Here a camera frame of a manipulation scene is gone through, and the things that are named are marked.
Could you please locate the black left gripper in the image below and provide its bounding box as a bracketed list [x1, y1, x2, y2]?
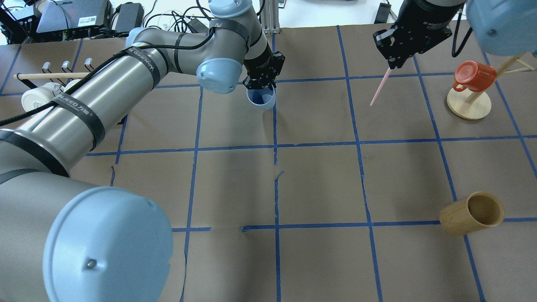
[243, 52, 285, 90]

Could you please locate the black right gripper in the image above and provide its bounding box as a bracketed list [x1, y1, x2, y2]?
[373, 0, 455, 69]

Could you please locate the light blue plastic cup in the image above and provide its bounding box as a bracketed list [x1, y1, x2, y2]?
[247, 86, 276, 110]

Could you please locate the pink chopstick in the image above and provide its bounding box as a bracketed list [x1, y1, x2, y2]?
[370, 68, 393, 107]

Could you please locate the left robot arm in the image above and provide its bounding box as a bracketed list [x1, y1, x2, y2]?
[1, 0, 284, 302]

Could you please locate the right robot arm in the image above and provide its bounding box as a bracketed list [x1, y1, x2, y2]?
[373, 0, 537, 69]

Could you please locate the orange mug on stand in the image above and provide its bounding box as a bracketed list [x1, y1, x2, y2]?
[453, 60, 497, 92]

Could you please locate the wooden mug tree stand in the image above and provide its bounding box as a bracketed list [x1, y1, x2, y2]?
[446, 52, 536, 120]

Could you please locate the black power adapter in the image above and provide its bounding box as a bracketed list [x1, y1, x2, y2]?
[113, 3, 144, 33]

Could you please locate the bamboo cylinder holder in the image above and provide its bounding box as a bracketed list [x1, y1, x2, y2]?
[439, 191, 505, 236]

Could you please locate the black computer box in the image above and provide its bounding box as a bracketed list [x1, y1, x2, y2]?
[36, 0, 112, 34]

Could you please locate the white mug far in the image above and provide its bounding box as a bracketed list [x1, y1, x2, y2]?
[21, 82, 64, 112]

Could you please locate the aluminium frame post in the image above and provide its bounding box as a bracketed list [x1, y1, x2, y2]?
[260, 0, 281, 34]

